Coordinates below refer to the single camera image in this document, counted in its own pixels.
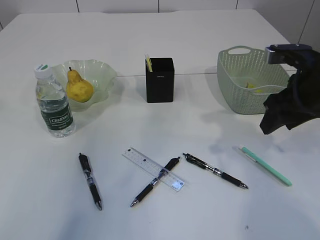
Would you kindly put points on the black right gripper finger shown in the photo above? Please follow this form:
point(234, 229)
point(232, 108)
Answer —
point(271, 121)

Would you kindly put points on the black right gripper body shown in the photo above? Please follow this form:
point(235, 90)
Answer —
point(299, 102)

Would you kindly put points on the yellow white waste paper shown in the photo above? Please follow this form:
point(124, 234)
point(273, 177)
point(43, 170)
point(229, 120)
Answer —
point(253, 89)

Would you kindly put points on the mint green pen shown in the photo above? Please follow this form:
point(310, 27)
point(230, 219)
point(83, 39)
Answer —
point(256, 159)

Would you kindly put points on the black pen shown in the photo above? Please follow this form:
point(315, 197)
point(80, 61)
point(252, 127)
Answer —
point(91, 182)
point(205, 166)
point(169, 166)

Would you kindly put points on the yellow-green utility knife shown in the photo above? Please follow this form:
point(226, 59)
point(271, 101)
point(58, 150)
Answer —
point(148, 63)

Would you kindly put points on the clear plastic ruler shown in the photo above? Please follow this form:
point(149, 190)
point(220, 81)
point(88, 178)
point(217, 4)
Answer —
point(153, 168)

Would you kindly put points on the yellow pear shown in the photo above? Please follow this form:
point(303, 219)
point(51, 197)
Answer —
point(77, 88)

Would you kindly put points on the clear plastic water bottle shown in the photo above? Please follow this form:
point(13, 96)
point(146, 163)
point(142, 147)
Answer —
point(53, 102)

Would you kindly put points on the green woven plastic basket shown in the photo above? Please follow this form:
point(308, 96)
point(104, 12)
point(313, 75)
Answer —
point(239, 64)

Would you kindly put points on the black pen under ruler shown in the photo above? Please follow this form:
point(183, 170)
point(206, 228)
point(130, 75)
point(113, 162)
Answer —
point(169, 166)

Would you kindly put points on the black square pen holder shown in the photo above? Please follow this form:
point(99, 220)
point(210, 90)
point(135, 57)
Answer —
point(160, 81)

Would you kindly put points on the pale green glass plate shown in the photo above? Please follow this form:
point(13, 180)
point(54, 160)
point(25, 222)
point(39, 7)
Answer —
point(96, 72)

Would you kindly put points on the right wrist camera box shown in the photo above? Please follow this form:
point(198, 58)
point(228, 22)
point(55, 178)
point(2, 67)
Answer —
point(287, 53)

